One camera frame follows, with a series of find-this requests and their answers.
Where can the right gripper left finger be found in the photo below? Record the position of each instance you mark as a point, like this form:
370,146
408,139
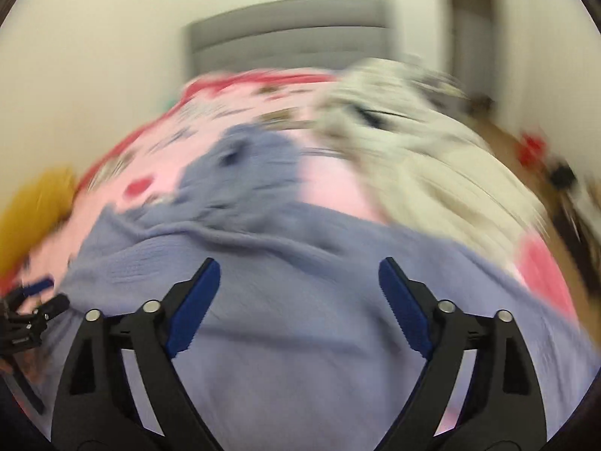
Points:
94,407

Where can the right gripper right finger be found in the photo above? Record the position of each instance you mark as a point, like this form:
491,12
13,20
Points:
503,407

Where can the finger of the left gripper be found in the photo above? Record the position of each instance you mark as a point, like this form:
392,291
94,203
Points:
52,308
28,290

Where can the blue knitted hooded cardigan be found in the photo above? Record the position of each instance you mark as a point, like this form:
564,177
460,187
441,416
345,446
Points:
291,300

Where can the person's left hand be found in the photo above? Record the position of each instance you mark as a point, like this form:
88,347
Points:
34,364

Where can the mustard yellow garment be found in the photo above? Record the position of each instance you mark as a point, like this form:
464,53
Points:
33,213

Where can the pink bear print blanket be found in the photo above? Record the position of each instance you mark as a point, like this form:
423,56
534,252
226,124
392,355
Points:
263,140

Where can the cream padded jacket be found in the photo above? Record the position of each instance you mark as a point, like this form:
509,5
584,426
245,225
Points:
426,170

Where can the red paper bag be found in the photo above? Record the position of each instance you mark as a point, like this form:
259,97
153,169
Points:
532,149

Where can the grey upholstered headboard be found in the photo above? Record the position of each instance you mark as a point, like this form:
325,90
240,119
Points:
330,34

